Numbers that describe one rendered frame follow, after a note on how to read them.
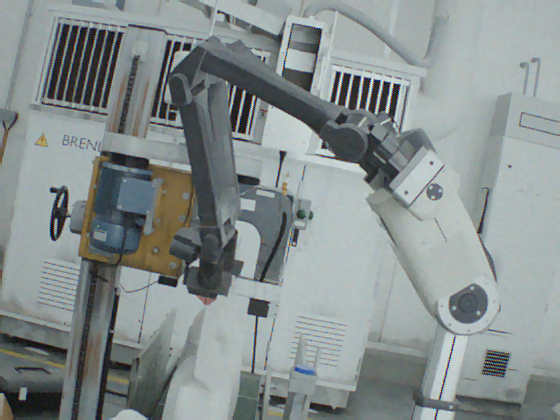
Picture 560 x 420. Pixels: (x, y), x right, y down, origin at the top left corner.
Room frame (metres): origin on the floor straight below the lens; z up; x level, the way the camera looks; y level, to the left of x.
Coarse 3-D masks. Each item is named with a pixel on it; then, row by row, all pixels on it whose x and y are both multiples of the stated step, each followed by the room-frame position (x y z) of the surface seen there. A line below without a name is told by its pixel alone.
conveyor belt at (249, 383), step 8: (240, 376) 4.64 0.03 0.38; (248, 376) 4.67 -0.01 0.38; (256, 376) 4.71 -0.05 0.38; (240, 384) 4.47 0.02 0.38; (248, 384) 4.51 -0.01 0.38; (256, 384) 4.54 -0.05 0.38; (240, 392) 4.32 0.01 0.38; (248, 392) 4.35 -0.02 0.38; (256, 392) 4.38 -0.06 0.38; (160, 400) 3.89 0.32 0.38; (240, 400) 4.17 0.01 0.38; (248, 400) 4.20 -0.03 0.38; (256, 400) 4.23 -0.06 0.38; (160, 408) 3.77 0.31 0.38; (240, 408) 4.04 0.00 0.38; (248, 408) 4.06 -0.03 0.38; (256, 408) 4.09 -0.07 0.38; (160, 416) 3.66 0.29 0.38; (232, 416) 3.89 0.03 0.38; (240, 416) 3.91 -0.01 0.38; (248, 416) 3.93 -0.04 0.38
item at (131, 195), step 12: (120, 180) 2.71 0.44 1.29; (132, 180) 2.71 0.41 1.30; (144, 180) 2.73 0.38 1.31; (120, 192) 2.70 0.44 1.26; (132, 192) 2.71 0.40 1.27; (144, 192) 2.73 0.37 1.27; (120, 204) 2.70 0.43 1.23; (132, 204) 2.72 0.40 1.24; (144, 204) 2.73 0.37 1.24; (132, 216) 2.75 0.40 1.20
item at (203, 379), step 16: (208, 320) 2.54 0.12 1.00; (208, 336) 2.60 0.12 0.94; (208, 352) 2.69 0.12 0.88; (192, 368) 2.53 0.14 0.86; (208, 368) 2.59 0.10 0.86; (224, 368) 2.79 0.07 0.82; (176, 384) 2.56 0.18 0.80; (192, 384) 2.51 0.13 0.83; (208, 384) 2.49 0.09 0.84; (224, 384) 2.62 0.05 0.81; (176, 400) 2.50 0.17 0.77; (192, 400) 2.51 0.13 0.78; (208, 400) 2.50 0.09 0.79; (224, 400) 2.56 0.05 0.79; (176, 416) 2.49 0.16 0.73; (192, 416) 2.49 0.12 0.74; (208, 416) 2.49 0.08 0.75; (224, 416) 2.59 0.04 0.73
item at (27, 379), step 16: (0, 368) 4.39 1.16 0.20; (16, 368) 4.43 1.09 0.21; (32, 368) 4.52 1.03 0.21; (0, 384) 4.29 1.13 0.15; (16, 384) 4.29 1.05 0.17; (32, 384) 4.36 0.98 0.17; (48, 384) 4.43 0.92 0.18; (16, 400) 4.29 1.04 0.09; (32, 400) 4.36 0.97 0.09; (48, 400) 4.43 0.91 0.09; (16, 416) 4.31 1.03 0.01; (32, 416) 4.38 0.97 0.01; (48, 416) 4.44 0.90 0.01
